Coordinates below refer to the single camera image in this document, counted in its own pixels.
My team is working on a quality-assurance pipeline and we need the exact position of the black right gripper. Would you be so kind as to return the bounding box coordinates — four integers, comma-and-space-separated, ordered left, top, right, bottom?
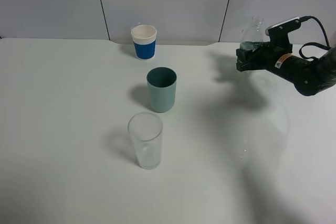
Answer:
236, 42, 293, 73

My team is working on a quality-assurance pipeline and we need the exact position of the clear green-label water bottle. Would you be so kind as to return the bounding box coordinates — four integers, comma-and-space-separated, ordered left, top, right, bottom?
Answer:
239, 16, 264, 56

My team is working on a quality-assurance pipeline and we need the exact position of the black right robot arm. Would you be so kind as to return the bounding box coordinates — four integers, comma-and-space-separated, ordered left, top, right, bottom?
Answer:
236, 42, 335, 97

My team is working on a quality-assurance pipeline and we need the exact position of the teal plastic cup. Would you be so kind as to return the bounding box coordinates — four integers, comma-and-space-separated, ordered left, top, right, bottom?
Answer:
146, 67, 177, 113

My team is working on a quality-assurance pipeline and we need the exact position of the white blue-sleeve paper cup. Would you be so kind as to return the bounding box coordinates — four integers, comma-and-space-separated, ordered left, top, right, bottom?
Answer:
131, 24, 157, 60

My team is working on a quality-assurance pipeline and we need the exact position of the clear drinking glass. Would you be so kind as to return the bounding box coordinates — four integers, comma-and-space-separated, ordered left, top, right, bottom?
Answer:
128, 112, 163, 170

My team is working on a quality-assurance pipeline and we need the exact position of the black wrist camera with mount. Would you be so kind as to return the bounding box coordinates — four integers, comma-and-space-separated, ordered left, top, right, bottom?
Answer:
265, 16, 301, 49

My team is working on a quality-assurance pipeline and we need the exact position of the black camera cable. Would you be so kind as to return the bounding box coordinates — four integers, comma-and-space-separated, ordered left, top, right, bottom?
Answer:
299, 15, 333, 59

